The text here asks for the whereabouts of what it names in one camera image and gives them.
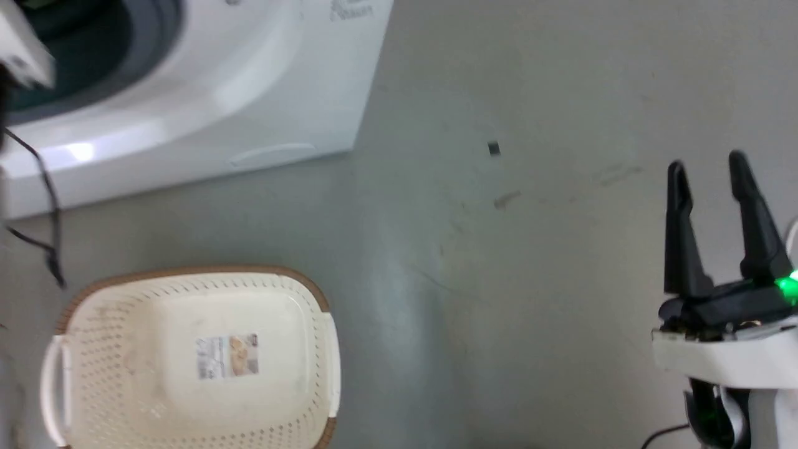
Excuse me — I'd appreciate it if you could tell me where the cream perforated laundry basket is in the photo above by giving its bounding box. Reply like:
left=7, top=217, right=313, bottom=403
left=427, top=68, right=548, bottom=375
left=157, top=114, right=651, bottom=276
left=40, top=266, right=342, bottom=449

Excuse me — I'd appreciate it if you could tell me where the paper label sticker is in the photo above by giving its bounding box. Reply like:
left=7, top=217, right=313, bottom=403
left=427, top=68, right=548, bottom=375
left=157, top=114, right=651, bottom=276
left=196, top=333, right=260, bottom=381

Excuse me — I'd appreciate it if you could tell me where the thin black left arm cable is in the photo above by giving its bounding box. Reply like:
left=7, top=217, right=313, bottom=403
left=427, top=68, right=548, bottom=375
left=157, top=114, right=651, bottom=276
left=2, top=127, right=68, bottom=290

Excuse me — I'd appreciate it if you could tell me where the white front-load washing machine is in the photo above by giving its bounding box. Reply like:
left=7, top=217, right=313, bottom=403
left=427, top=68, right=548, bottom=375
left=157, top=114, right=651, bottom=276
left=0, top=0, right=395, bottom=221

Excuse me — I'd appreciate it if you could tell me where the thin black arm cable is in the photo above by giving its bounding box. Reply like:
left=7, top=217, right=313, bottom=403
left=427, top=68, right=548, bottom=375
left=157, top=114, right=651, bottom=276
left=2, top=127, right=68, bottom=290
left=640, top=423, right=690, bottom=449

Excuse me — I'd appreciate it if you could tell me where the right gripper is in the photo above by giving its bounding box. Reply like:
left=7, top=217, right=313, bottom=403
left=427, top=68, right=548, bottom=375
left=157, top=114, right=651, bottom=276
left=651, top=150, right=798, bottom=391

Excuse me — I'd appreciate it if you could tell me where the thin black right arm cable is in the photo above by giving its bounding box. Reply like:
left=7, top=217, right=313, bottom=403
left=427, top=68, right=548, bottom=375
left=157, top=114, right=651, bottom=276
left=640, top=423, right=690, bottom=449

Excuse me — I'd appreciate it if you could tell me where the grey washing machine door seal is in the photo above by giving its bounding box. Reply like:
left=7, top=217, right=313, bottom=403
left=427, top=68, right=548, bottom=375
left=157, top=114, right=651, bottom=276
left=0, top=0, right=185, bottom=114

